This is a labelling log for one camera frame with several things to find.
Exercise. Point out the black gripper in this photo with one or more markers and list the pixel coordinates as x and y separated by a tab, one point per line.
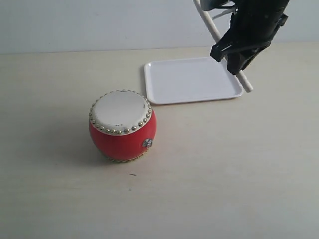
250	33

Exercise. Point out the wooden drumstick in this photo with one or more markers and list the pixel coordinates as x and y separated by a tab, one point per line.
208	21

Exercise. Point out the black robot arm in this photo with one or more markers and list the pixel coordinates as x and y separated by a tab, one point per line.
259	6

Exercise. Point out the red small drum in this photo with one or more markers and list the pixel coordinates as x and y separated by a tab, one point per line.
122	125

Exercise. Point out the white rectangular tray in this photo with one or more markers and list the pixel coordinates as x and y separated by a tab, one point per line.
189	80

